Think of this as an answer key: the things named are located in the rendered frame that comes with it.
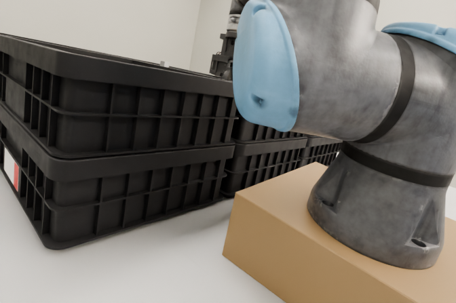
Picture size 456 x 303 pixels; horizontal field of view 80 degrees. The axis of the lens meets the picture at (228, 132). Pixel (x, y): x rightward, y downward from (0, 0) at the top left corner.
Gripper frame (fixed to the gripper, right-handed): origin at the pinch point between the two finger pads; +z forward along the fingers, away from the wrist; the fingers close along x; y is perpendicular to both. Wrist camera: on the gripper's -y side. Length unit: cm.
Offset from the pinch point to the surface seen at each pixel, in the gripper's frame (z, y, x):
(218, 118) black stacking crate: -1.8, -17.1, 26.8
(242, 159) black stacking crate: 6.6, -17.2, 16.6
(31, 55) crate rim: -6.5, -5.6, 49.2
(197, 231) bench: 15.1, -20.9, 31.4
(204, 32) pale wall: -73, 295, -293
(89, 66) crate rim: -7, -16, 48
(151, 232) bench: 15.1, -17.3, 37.2
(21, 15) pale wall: -29, 331, -47
